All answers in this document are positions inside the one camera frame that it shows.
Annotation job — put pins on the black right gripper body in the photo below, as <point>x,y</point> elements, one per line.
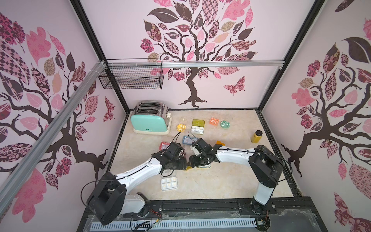
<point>194,161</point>

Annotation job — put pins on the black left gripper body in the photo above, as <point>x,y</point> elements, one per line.
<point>179,164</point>

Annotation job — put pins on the green lid white pillbox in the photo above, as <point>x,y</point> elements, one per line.
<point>205,166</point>

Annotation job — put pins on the orange small pillbox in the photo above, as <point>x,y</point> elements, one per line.
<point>220,143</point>

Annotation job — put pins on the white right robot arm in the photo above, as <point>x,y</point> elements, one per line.
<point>266,166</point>

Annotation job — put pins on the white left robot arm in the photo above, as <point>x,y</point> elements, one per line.
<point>111,198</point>

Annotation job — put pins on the red rectangular pillbox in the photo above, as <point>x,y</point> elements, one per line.
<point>164,145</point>

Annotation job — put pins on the blue rectangular pillbox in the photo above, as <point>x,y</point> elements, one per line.
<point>188,140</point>

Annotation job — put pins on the clear white pillbox front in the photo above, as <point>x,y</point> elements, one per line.
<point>168,182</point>

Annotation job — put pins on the olive lid pillbox back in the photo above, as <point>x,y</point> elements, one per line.
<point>198,126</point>

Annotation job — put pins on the yellow round pillbox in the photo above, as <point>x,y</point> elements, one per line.
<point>182,124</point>

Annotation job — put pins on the green round pillbox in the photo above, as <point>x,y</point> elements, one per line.
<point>226,121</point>

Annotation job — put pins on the mint green toaster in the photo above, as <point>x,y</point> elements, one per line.
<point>151,117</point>

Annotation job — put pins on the yellow bottle black cap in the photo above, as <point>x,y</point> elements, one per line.
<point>256,137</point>

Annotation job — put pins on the white slotted cable duct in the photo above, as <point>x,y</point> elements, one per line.
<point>174,225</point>

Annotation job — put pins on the black wire basket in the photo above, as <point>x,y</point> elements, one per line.
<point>133,75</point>

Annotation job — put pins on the aluminium rail left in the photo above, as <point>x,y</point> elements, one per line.
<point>24,169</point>

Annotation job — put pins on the aluminium rail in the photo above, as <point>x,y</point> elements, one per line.
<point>210,64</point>
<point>24,169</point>

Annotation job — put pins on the aluminium rail back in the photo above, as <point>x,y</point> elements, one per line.
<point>210,64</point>

